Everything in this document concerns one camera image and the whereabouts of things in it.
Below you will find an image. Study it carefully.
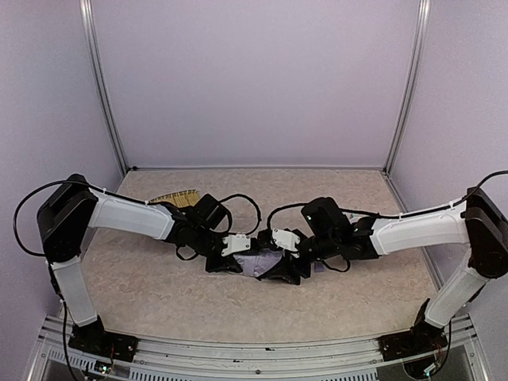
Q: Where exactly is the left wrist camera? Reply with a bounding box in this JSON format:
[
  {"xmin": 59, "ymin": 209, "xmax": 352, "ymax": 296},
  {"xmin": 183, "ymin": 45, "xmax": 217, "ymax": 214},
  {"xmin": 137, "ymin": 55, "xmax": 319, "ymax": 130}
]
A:
[{"xmin": 221, "ymin": 233, "xmax": 251, "ymax": 256}]

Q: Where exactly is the right aluminium corner post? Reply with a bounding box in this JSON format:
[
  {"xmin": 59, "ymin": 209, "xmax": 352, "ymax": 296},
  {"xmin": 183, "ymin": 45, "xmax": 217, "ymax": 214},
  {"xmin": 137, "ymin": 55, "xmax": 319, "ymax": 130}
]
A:
[{"xmin": 383, "ymin": 0, "xmax": 432, "ymax": 178}]

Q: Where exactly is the lavender folding umbrella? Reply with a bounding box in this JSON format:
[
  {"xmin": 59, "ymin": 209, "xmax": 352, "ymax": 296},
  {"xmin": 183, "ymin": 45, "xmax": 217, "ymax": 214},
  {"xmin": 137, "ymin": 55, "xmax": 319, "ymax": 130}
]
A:
[{"xmin": 226, "ymin": 250, "xmax": 316, "ymax": 285}]

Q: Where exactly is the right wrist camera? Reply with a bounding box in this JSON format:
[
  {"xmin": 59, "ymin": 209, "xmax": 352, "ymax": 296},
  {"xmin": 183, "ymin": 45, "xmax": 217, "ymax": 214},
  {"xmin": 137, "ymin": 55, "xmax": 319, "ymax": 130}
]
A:
[{"xmin": 271, "ymin": 229, "xmax": 301, "ymax": 252}]

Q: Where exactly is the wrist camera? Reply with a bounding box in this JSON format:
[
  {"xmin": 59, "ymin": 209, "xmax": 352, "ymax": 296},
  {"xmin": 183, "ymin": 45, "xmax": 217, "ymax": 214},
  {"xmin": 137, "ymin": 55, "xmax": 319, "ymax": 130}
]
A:
[
  {"xmin": 221, "ymin": 233, "xmax": 251, "ymax": 256},
  {"xmin": 271, "ymin": 229, "xmax": 301, "ymax": 252}
]

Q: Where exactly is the left aluminium corner post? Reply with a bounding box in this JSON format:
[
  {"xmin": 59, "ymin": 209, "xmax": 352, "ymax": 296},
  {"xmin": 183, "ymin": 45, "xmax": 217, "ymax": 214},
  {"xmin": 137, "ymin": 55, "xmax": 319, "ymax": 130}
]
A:
[{"xmin": 79, "ymin": 0, "xmax": 129, "ymax": 176}]

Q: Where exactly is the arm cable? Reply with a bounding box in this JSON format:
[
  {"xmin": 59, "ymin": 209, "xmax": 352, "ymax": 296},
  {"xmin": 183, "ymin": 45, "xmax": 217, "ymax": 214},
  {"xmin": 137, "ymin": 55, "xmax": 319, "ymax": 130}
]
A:
[
  {"xmin": 12, "ymin": 180, "xmax": 264, "ymax": 257},
  {"xmin": 266, "ymin": 169, "xmax": 508, "ymax": 231}
]

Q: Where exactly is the aluminium corner post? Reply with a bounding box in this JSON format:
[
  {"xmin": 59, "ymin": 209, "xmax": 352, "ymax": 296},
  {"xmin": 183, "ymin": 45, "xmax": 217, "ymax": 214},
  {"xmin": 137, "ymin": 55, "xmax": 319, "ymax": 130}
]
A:
[
  {"xmin": 79, "ymin": 0, "xmax": 129, "ymax": 176},
  {"xmin": 383, "ymin": 0, "xmax": 432, "ymax": 178}
]

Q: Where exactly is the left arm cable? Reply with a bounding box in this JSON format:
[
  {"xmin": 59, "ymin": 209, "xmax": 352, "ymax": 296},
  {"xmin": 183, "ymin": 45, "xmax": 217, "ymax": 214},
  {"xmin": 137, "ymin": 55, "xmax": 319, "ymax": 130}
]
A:
[{"xmin": 12, "ymin": 180, "xmax": 264, "ymax": 257}]

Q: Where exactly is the woven bamboo tray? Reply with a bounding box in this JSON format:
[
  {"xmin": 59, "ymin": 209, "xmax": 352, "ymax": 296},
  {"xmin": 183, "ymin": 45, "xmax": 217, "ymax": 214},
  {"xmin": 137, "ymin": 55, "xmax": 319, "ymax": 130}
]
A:
[{"xmin": 148, "ymin": 189, "xmax": 200, "ymax": 208}]

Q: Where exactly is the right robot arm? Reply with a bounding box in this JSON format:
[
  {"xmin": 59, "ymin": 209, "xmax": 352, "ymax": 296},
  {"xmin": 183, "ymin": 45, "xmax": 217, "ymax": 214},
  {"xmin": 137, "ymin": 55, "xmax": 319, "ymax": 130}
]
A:
[{"xmin": 260, "ymin": 187, "xmax": 507, "ymax": 360}]

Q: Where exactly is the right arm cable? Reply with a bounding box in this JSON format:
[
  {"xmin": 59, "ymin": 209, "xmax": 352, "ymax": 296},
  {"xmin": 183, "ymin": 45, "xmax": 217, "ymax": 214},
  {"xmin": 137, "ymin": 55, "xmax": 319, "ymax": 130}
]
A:
[{"xmin": 266, "ymin": 169, "xmax": 508, "ymax": 231}]

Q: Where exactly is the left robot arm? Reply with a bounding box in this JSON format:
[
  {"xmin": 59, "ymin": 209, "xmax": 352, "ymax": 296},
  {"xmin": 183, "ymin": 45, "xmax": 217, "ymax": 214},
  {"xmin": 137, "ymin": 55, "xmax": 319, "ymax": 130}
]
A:
[{"xmin": 37, "ymin": 174, "xmax": 242, "ymax": 361}]

